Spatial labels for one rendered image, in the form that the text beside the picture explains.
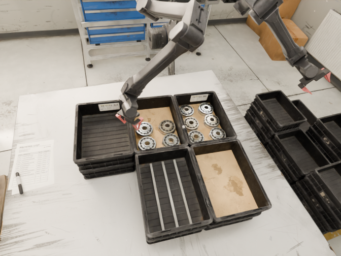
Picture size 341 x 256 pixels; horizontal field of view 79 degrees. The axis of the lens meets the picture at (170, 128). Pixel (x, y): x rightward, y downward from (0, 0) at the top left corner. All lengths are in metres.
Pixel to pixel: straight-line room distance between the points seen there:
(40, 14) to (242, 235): 3.64
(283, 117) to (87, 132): 1.73
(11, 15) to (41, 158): 2.76
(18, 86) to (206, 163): 2.56
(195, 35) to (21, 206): 1.19
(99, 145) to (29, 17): 2.89
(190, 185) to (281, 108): 1.43
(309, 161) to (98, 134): 1.77
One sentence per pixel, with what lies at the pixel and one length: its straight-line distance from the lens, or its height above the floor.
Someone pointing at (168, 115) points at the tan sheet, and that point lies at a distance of 1.38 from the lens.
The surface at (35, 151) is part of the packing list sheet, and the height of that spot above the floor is 0.70.
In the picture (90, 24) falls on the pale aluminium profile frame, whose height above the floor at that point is 0.59.
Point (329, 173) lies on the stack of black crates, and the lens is 2.08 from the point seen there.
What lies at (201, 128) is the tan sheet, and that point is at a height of 0.83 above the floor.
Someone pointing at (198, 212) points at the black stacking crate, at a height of 0.83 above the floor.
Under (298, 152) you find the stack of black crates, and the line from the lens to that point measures 2.20.
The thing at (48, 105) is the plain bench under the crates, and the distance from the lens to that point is 1.75.
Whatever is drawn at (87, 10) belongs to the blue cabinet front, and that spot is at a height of 0.73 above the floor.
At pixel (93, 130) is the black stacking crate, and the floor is 0.83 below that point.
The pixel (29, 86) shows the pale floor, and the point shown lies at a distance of 3.12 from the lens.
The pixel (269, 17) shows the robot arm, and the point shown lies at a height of 1.53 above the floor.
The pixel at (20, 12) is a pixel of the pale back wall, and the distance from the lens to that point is 3.87.
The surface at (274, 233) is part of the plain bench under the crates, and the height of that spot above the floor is 0.70.
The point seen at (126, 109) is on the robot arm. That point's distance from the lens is 0.95.
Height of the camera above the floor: 1.88
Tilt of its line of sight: 53 degrees down
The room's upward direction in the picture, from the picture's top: 9 degrees clockwise
